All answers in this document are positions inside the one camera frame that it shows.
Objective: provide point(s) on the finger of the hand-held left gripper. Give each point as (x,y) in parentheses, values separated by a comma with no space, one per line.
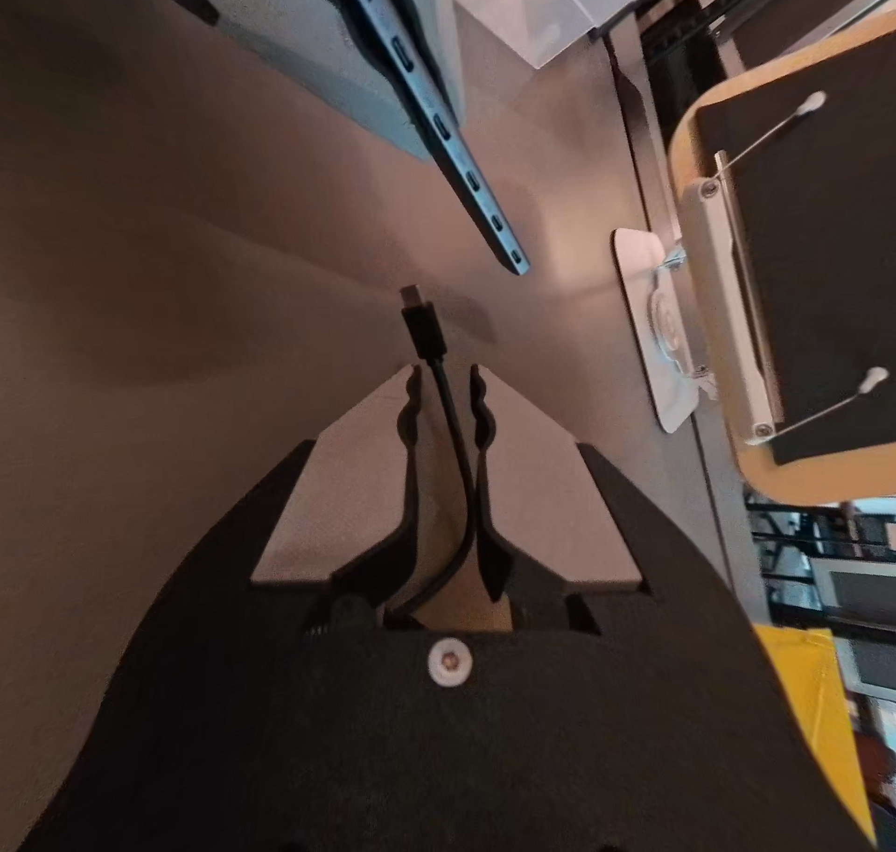
(294,40)
(434,11)

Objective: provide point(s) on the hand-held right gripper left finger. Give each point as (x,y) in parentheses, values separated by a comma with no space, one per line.
(336,502)

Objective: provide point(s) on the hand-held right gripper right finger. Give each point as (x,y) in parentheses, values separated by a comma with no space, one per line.
(553,516)

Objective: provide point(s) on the slim grey usb hub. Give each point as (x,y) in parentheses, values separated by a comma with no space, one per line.
(448,131)

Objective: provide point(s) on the clear plastic storage bin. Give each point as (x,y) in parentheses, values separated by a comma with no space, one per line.
(546,4)

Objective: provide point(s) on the yellow plastic object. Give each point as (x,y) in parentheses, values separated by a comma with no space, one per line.
(812,712)

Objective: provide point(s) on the wooden-framed black board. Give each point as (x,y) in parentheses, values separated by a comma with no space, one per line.
(826,271)

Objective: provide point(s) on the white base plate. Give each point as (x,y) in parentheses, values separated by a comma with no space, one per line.
(647,334)

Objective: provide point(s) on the white mounting bracket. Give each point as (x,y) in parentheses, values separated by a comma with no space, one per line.
(728,292)

